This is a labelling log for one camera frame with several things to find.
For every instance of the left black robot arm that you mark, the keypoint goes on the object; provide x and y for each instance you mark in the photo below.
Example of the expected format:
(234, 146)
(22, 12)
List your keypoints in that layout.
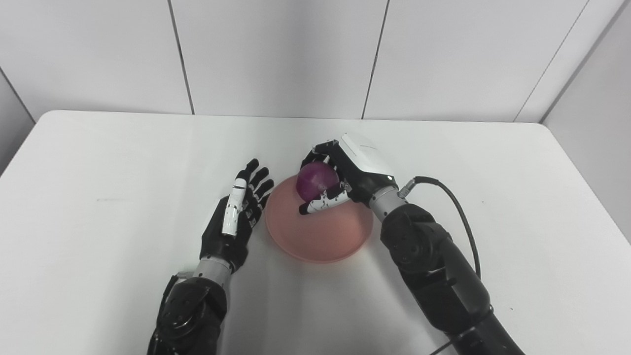
(192, 310)

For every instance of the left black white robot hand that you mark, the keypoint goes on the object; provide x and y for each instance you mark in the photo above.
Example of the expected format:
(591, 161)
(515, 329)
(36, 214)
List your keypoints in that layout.
(229, 236)

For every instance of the pink round plate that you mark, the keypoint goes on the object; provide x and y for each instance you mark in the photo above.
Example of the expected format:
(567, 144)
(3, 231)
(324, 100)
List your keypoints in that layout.
(325, 231)

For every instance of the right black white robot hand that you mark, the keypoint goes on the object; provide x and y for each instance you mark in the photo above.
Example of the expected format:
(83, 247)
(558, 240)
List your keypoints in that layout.
(362, 170)

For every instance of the purple red onion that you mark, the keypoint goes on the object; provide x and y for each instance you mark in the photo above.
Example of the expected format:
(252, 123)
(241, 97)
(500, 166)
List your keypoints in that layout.
(315, 180)

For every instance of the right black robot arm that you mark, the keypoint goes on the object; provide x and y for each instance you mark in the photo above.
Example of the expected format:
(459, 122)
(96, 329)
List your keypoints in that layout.
(434, 266)

